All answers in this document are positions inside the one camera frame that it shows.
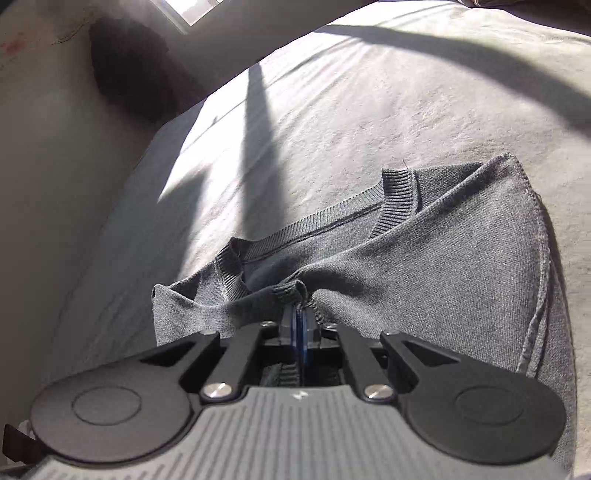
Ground grey knit sweater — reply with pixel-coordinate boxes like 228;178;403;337
150;152;578;471

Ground black phone on mount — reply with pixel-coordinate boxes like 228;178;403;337
2;424;44;465

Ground dark hanging clothes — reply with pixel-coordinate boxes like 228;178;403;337
88;16;204;124

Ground grey bed sheet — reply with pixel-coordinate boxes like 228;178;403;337
43;1;590;470

